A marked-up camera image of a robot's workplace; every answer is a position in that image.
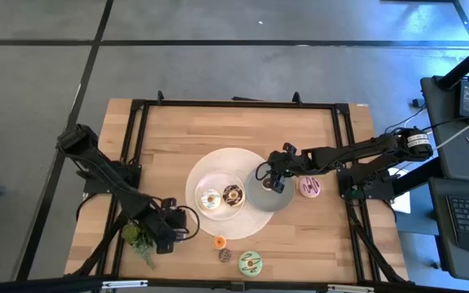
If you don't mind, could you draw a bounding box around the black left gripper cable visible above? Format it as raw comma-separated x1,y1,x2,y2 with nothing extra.
176,205,200,242

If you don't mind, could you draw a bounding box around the black diagonal pole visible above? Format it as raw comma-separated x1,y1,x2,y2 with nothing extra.
436,34,469,91

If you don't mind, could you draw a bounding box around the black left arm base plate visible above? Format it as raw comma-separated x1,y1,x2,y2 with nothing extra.
82,162,142,195

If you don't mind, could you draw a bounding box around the white paper sheet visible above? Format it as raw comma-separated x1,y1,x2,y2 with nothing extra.
391,167,413,215

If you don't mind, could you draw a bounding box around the grey desk with adapter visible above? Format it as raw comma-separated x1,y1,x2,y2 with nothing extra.
420,75,469,183

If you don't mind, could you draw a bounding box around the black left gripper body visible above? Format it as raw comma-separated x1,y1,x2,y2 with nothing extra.
144,211,175,245

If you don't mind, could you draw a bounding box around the round woven cream placemat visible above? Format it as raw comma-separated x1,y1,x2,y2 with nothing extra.
184,146,276,240

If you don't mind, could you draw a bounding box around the silver aluminium bar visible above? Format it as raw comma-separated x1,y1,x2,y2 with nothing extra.
327,284,376,293
101,279,149,290

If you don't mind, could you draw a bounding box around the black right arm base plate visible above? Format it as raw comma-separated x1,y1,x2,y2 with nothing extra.
337,166,395,201

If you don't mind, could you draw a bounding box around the black floor cable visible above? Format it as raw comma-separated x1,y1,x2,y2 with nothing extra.
384,104,427,135

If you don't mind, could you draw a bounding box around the black right camera cable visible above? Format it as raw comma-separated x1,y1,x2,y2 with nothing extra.
254,161,269,182

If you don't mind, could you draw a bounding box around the white glazed donut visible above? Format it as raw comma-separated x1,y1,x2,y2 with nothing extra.
200,189,222,212

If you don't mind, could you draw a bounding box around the chocolate sprinkled donut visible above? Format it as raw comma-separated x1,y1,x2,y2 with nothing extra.
221,184,245,207

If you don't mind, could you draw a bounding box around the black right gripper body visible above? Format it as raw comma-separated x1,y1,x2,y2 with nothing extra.
265,149,305,177

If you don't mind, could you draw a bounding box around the thin white rod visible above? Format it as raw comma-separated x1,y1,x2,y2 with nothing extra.
433,108,469,151

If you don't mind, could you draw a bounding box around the pink glazed donut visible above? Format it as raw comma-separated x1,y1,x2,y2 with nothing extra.
299,175,322,199

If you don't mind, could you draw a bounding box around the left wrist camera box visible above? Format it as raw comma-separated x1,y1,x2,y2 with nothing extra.
161,198,189,242

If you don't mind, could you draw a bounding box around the mint green glazed donut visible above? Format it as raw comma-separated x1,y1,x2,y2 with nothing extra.
238,250,264,278

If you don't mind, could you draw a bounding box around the white round plate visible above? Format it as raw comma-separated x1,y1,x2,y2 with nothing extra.
194,169,247,221

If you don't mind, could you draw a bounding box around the grey round plate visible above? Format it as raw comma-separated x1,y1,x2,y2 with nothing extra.
245,165,296,213

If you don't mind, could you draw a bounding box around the grey desk with keyboard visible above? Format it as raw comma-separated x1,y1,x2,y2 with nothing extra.
428,177,469,284

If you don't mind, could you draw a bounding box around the small green potted plant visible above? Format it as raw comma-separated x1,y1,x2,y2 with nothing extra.
121,221,158,270

